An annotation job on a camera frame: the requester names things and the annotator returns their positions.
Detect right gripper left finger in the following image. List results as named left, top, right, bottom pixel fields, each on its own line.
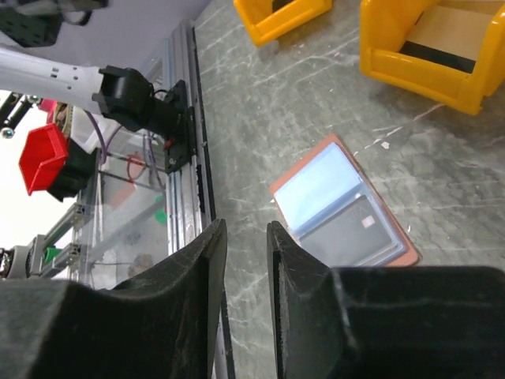
left=1, top=219, right=227, bottom=378

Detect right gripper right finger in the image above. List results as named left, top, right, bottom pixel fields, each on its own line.
left=267, top=222, right=504, bottom=378

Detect yellow bin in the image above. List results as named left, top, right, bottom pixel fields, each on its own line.
left=360, top=1, right=504, bottom=115
left=234, top=0, right=333, bottom=47

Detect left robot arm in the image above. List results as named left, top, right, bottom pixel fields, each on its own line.
left=1, top=45, right=182, bottom=137

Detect beige cards in yellow bin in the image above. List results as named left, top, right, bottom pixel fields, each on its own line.
left=399, top=1, right=504, bottom=73

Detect red bin outside workcell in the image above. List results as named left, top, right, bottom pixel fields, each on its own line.
left=18, top=123, right=69, bottom=196

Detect aluminium mounting rail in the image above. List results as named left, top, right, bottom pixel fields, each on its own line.
left=161, top=21, right=215, bottom=254

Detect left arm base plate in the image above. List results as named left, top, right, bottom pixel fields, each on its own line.
left=163, top=80, right=196, bottom=174

